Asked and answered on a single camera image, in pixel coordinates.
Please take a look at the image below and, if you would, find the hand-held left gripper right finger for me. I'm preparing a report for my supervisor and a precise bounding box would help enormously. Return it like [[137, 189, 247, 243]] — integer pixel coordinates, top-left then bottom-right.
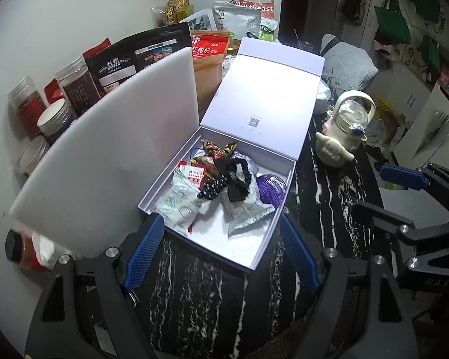
[[279, 214, 421, 359]]

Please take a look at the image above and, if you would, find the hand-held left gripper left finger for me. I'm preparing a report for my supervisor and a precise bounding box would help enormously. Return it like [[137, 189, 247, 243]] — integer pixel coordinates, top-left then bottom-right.
[[24, 213, 166, 359]]

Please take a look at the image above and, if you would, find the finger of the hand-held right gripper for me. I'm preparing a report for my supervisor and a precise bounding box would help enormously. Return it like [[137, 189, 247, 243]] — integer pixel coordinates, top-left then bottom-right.
[[354, 201, 449, 247], [380, 162, 449, 214]]

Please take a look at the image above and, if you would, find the large white bread-print packet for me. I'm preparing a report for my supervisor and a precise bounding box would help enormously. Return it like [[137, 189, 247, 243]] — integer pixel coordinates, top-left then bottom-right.
[[155, 168, 206, 237]]

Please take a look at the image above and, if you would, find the small white bread-print packet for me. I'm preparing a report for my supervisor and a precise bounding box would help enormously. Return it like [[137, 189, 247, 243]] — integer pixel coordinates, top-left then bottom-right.
[[221, 165, 275, 237]]

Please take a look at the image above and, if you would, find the purple tasselled sachet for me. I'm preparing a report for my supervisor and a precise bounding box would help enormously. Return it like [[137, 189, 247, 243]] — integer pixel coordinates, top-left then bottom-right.
[[232, 151, 288, 212]]

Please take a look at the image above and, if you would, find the red white snack packet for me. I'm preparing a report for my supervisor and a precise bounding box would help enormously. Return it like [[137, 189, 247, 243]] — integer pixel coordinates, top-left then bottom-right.
[[178, 160, 208, 191]]

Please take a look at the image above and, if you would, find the black dotted scrunchie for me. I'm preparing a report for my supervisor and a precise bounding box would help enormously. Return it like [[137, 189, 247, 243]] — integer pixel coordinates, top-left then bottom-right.
[[198, 157, 255, 203]]

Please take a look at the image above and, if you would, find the brown gold snack packet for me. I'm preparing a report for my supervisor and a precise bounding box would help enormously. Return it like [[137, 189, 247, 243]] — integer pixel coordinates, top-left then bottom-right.
[[201, 140, 240, 165]]

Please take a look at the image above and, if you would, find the white gift box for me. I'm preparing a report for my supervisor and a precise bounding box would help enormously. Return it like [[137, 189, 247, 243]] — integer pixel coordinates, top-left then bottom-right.
[[138, 37, 325, 273]]

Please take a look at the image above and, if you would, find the white cabinet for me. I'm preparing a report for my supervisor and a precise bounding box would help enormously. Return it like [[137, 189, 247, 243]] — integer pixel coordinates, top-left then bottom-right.
[[393, 82, 449, 174]]

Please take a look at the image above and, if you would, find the cream cartoon kettle bottle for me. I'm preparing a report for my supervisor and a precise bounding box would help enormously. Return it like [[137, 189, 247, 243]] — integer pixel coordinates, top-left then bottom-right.
[[315, 92, 377, 166]]

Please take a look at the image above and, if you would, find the white foam board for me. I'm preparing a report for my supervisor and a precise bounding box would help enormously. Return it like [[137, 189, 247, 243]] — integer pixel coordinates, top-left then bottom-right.
[[9, 48, 201, 249]]

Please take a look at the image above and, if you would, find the red black-lid spice jar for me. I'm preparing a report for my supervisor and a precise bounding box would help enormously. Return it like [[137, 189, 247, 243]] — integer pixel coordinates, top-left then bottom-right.
[[5, 229, 45, 272]]

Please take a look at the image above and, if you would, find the chair with grey cushion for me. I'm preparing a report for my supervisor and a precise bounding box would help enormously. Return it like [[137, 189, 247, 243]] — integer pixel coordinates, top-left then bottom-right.
[[320, 34, 378, 100]]

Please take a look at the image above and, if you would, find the white-lid plastic jar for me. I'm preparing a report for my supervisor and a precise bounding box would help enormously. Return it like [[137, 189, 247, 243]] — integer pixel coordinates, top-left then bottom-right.
[[37, 99, 77, 144], [15, 135, 51, 174]]

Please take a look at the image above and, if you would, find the green bag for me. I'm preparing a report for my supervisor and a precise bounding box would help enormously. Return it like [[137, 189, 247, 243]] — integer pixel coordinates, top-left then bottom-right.
[[374, 0, 412, 43]]

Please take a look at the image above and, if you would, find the tall dark-filled plastic jar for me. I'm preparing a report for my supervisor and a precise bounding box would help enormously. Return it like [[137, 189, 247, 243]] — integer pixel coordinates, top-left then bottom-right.
[[54, 57, 98, 116]]

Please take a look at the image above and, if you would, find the red clear plastic jar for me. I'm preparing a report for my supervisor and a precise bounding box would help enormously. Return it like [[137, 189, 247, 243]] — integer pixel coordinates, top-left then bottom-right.
[[7, 75, 47, 139]]

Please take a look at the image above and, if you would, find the black printed pouch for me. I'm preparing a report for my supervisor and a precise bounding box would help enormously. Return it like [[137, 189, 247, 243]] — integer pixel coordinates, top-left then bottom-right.
[[83, 22, 193, 98]]

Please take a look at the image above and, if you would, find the red pouch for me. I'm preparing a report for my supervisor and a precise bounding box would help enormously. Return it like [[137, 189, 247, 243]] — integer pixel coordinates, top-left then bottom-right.
[[190, 32, 232, 64]]

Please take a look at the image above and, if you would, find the white standing pouch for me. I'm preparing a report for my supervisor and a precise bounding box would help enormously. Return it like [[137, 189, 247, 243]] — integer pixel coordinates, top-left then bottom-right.
[[213, 1, 263, 40]]

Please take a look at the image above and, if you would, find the black white photo card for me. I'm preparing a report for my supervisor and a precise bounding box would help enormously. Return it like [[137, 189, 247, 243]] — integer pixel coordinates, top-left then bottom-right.
[[180, 7, 216, 32]]

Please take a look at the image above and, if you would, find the gold woven ornament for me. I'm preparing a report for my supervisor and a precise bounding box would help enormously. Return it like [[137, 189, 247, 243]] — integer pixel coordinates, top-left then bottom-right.
[[166, 0, 191, 25]]

